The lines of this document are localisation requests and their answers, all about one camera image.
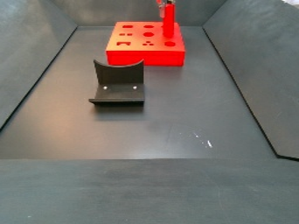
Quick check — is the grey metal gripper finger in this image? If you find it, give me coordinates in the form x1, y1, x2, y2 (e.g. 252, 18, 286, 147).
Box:
154, 0, 174, 18

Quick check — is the red shape-sorting block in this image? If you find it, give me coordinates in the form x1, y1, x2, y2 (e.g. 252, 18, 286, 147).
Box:
106, 22, 185, 67

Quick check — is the black curved holder bracket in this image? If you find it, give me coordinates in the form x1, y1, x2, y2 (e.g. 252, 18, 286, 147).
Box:
88, 60, 145, 105

